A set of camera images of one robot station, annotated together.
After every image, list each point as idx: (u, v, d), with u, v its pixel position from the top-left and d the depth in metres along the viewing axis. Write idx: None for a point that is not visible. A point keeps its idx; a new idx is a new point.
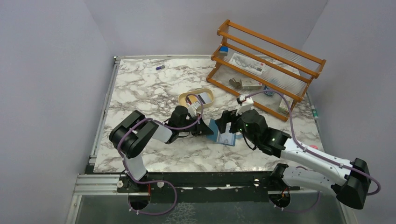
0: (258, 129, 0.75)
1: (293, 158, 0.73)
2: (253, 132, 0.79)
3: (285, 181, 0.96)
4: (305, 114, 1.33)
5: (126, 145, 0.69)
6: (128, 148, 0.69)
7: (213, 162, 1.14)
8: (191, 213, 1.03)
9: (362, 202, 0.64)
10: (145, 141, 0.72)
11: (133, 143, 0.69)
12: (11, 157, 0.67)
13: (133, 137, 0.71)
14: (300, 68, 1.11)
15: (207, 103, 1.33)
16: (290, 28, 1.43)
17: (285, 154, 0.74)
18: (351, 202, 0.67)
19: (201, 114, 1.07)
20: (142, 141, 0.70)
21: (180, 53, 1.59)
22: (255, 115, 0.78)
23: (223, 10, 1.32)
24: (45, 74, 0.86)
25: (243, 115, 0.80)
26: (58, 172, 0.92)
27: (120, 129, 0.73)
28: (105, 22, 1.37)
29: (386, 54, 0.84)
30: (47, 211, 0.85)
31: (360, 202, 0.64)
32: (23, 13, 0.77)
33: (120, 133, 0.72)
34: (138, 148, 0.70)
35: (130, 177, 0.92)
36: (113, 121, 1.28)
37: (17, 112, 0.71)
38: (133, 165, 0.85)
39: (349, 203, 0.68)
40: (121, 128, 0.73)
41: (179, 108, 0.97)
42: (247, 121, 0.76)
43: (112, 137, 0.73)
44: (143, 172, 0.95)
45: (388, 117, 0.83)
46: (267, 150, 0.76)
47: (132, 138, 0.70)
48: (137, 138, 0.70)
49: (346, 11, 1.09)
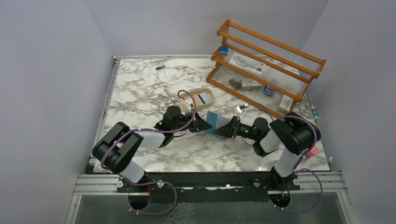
0: (261, 135, 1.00)
1: (266, 144, 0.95)
2: (256, 134, 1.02)
3: (279, 173, 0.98)
4: (305, 114, 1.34)
5: (109, 161, 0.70)
6: (112, 164, 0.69)
7: (213, 162, 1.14)
8: (191, 213, 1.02)
9: (296, 139, 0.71)
10: (129, 156, 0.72)
11: (117, 159, 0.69)
12: (10, 157, 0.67)
13: (117, 152, 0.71)
14: (299, 68, 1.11)
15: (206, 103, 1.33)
16: (290, 28, 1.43)
17: (262, 144, 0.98)
18: (290, 143, 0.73)
19: (195, 108, 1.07)
20: (125, 157, 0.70)
21: (180, 53, 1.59)
22: (265, 124, 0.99)
23: (223, 11, 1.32)
24: (44, 74, 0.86)
25: (258, 119, 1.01)
26: (57, 173, 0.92)
27: (103, 145, 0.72)
28: (104, 22, 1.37)
29: (386, 54, 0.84)
30: (47, 211, 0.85)
31: (285, 133, 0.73)
32: (22, 12, 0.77)
33: (103, 149, 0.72)
34: (122, 163, 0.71)
35: (129, 179, 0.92)
36: (113, 121, 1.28)
37: (17, 112, 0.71)
38: (127, 173, 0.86)
39: (291, 146, 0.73)
40: (104, 143, 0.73)
41: (170, 110, 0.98)
42: (258, 126, 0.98)
43: (95, 153, 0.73)
44: (142, 174, 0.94)
45: (388, 117, 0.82)
46: (256, 150, 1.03)
47: (115, 154, 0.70)
48: (120, 154, 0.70)
49: (347, 11, 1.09)
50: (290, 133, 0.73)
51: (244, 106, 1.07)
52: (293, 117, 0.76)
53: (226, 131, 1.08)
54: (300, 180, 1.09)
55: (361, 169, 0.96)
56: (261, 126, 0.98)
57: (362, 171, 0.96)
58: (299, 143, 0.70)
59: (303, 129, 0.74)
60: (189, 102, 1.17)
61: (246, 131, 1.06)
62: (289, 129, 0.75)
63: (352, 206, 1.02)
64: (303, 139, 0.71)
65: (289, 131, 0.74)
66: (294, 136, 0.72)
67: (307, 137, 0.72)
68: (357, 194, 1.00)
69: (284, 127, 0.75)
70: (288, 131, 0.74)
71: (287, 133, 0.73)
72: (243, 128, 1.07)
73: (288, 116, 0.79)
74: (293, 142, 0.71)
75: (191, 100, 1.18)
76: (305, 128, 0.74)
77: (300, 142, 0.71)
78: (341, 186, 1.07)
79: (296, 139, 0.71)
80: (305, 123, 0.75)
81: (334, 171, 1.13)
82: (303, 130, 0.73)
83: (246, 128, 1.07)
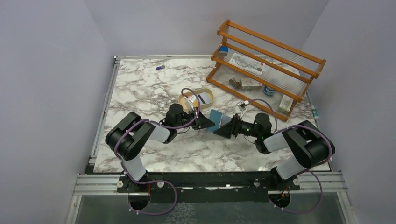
0: (263, 130, 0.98)
1: (272, 146, 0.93)
2: (257, 130, 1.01)
3: (279, 173, 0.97)
4: (305, 114, 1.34)
5: (123, 148, 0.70)
6: (124, 150, 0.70)
7: (213, 162, 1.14)
8: (191, 213, 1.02)
9: (309, 154, 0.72)
10: (141, 143, 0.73)
11: (130, 144, 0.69)
12: (10, 156, 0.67)
13: (130, 139, 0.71)
14: (299, 68, 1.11)
15: (202, 105, 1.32)
16: (291, 28, 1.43)
17: (267, 145, 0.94)
18: (302, 157, 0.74)
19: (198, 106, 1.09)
20: (138, 143, 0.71)
21: (180, 53, 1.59)
22: (266, 120, 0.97)
23: (223, 11, 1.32)
24: (44, 74, 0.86)
25: (259, 115, 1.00)
26: (57, 173, 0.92)
27: (116, 132, 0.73)
28: (105, 22, 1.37)
29: (386, 54, 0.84)
30: (47, 211, 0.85)
31: (299, 146, 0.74)
32: (22, 11, 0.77)
33: (116, 136, 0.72)
34: (134, 150, 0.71)
35: (130, 177, 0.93)
36: (113, 121, 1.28)
37: (16, 111, 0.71)
38: (131, 169, 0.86)
39: (303, 159, 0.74)
40: (117, 130, 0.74)
41: (173, 108, 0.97)
42: (259, 121, 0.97)
43: (108, 140, 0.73)
44: (143, 172, 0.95)
45: (388, 116, 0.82)
46: (258, 146, 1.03)
47: (128, 140, 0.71)
48: (133, 140, 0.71)
49: (346, 11, 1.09)
50: (305, 146, 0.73)
51: (243, 105, 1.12)
52: (309, 129, 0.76)
53: (226, 131, 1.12)
54: (301, 180, 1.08)
55: (361, 169, 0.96)
56: (262, 122, 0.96)
57: (362, 171, 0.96)
58: (312, 159, 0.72)
59: (317, 143, 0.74)
60: (191, 100, 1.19)
61: (247, 129, 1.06)
62: (303, 141, 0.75)
63: (352, 206, 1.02)
64: (316, 154, 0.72)
65: (303, 143, 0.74)
66: (307, 150, 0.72)
67: (320, 152, 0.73)
68: (357, 193, 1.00)
69: (299, 139, 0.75)
70: (301, 145, 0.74)
71: (301, 146, 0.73)
72: (244, 126, 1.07)
73: (304, 126, 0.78)
74: (306, 156, 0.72)
75: (194, 98, 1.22)
76: (319, 141, 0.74)
77: (312, 157, 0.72)
78: (341, 186, 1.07)
79: (309, 155, 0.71)
80: (319, 136, 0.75)
81: (334, 171, 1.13)
82: (317, 144, 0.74)
83: (247, 126, 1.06)
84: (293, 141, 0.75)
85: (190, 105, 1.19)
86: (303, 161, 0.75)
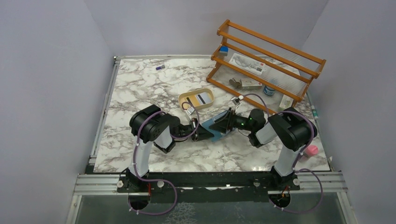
0: (258, 126, 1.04)
1: (264, 136, 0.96)
2: (251, 125, 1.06)
3: (279, 171, 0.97)
4: (305, 114, 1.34)
5: (145, 130, 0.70)
6: (147, 133, 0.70)
7: (213, 162, 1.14)
8: (191, 213, 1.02)
9: (292, 134, 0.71)
10: (162, 129, 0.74)
11: (153, 128, 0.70)
12: (10, 157, 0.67)
13: (153, 122, 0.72)
14: (299, 68, 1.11)
15: (197, 105, 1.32)
16: (291, 28, 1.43)
17: (259, 136, 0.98)
18: (286, 139, 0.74)
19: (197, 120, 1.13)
20: (160, 127, 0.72)
21: (180, 53, 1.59)
22: (261, 115, 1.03)
23: (223, 11, 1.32)
24: (44, 75, 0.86)
25: (254, 110, 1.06)
26: (57, 173, 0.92)
27: (139, 116, 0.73)
28: (105, 22, 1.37)
29: (386, 54, 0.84)
30: (47, 211, 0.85)
31: (283, 128, 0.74)
32: (22, 13, 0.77)
33: (139, 119, 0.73)
34: (156, 133, 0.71)
35: (134, 172, 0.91)
36: (113, 121, 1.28)
37: (16, 112, 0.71)
38: (138, 163, 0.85)
39: (287, 141, 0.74)
40: (140, 114, 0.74)
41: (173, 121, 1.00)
42: (255, 117, 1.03)
43: (131, 122, 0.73)
44: (146, 170, 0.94)
45: (388, 117, 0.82)
46: (251, 140, 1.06)
47: (151, 123, 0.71)
48: (157, 124, 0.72)
49: (347, 11, 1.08)
50: (288, 128, 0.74)
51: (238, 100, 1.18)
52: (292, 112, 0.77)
53: (222, 127, 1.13)
54: (301, 180, 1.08)
55: (362, 170, 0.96)
56: (257, 117, 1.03)
57: (362, 171, 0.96)
58: (295, 139, 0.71)
59: (300, 125, 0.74)
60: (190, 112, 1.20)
61: (242, 124, 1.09)
62: (286, 123, 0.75)
63: (352, 206, 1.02)
64: (299, 135, 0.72)
65: (287, 125, 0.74)
66: (291, 132, 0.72)
67: (303, 134, 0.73)
68: (357, 193, 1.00)
69: (283, 122, 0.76)
70: (285, 127, 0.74)
71: (285, 128, 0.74)
72: (239, 120, 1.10)
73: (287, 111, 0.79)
74: (289, 136, 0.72)
75: (192, 109, 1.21)
76: (303, 123, 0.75)
77: (295, 137, 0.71)
78: (341, 186, 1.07)
79: (292, 136, 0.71)
80: (303, 119, 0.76)
81: (334, 171, 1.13)
82: (300, 126, 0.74)
83: (242, 120, 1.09)
84: (278, 123, 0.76)
85: (189, 116, 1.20)
86: (288, 143, 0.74)
